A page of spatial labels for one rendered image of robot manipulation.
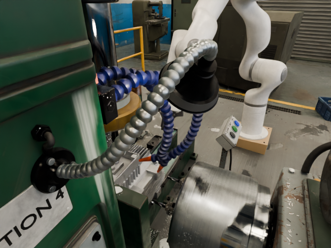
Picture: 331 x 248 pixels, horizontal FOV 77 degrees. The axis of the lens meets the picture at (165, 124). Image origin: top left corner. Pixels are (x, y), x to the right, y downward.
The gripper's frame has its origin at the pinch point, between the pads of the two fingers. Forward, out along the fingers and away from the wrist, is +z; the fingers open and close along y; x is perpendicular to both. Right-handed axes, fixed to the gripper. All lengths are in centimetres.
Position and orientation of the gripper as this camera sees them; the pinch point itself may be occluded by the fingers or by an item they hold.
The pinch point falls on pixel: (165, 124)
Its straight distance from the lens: 72.6
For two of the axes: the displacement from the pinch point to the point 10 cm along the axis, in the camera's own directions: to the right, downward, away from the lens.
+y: -9.0, -2.3, 3.7
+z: -2.2, 9.7, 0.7
